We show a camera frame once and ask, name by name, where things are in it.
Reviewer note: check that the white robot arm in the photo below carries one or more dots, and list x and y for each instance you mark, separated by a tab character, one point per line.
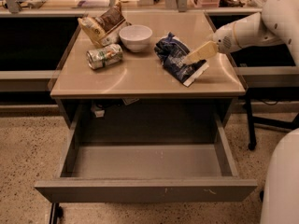
276	23

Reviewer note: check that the white ceramic bowl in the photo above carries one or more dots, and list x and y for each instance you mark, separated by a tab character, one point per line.
136	38

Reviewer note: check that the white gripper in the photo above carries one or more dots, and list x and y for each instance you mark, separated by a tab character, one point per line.
223	42

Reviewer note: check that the crushed green soda can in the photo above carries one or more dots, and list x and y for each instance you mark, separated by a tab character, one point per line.
106	56

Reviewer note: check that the black stand leg with caster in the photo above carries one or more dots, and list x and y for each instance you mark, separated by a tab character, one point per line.
252	136

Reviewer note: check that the brown and yellow snack bag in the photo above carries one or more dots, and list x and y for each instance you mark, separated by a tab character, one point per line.
104	30

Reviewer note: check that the blue chip bag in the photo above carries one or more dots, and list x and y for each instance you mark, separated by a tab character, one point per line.
172	52

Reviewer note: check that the beige topped drawer cabinet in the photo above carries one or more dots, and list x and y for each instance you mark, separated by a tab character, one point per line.
140	75

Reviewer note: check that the open grey top drawer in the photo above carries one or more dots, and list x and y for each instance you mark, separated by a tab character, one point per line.
166	154

